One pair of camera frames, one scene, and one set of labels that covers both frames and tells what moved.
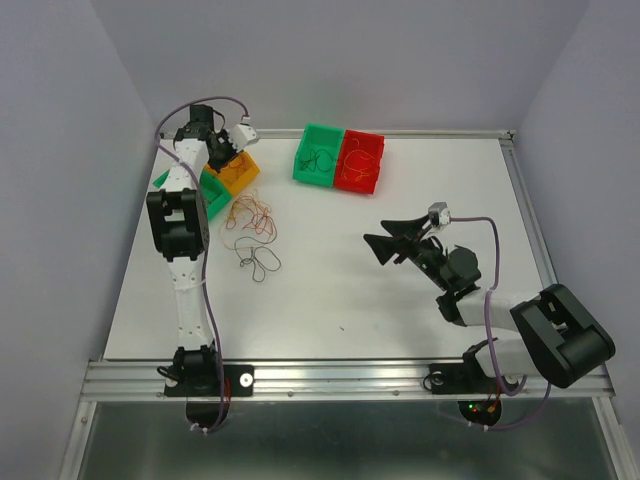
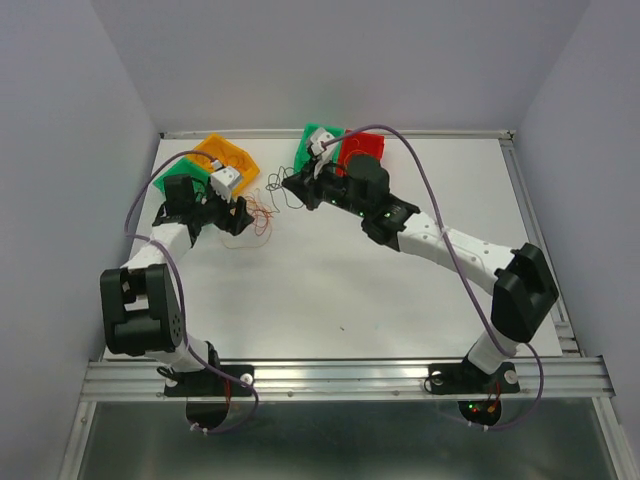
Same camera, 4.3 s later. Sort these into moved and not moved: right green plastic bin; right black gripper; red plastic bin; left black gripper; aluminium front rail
Moved: left black gripper; right black gripper
Not moved: right green plastic bin; aluminium front rail; red plastic bin
